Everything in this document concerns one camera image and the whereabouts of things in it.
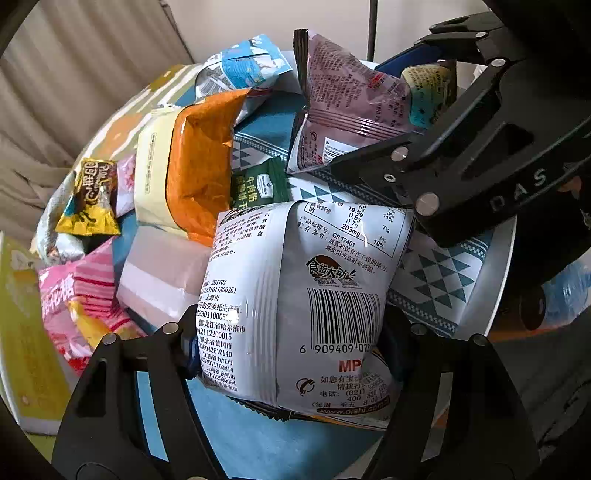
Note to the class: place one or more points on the silver snack packet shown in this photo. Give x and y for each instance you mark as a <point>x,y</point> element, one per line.
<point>51,235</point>

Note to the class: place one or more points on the gold chocolate snack packet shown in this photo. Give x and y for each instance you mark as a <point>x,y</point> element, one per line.
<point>90,194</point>

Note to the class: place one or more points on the beige curtain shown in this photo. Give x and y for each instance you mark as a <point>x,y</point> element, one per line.
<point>69,69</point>

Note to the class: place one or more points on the cream snack packet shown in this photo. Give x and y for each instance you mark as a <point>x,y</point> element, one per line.
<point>152,175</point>

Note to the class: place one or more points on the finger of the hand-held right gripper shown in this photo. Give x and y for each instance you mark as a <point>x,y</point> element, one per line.
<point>374,161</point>
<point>466,32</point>

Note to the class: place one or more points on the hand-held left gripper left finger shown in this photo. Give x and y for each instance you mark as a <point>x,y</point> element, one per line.
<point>184,332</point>

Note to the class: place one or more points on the pink striped marshmallow packet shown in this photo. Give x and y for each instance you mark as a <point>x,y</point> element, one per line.
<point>69,295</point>

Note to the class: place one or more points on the small green snack packet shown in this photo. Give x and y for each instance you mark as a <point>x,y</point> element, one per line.
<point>258,184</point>

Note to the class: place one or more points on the thin black pole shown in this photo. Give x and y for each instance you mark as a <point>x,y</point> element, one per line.
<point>372,27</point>

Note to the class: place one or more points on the blue white snack packet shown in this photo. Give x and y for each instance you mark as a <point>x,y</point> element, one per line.
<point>244,64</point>

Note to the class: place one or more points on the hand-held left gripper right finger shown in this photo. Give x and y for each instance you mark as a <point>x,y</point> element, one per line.
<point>411,350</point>

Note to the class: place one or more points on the light blue cookie packet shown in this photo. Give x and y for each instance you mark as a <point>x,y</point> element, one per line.
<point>558,300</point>

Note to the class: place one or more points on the white grey barcode snack packet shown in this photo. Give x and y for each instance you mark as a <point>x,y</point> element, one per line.
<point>300,300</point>

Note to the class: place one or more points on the yellow green cardboard box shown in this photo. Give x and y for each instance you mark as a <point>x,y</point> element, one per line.
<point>23,346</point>

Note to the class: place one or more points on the white translucent snack packet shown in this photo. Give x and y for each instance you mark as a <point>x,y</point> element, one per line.
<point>157,272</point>

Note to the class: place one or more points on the teal and yellow packet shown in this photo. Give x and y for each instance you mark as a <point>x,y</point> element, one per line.
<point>425,97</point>

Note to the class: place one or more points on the purple grey snack packet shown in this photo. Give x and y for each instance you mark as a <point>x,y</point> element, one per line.
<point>346,92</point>

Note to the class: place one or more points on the small pink snack packet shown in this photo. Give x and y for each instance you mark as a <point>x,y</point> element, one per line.
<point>125,184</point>

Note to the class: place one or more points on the floral striped blanket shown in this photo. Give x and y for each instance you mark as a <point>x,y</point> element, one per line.
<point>134,106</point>

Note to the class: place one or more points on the orange snack packet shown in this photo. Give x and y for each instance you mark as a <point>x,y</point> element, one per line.
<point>198,161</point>

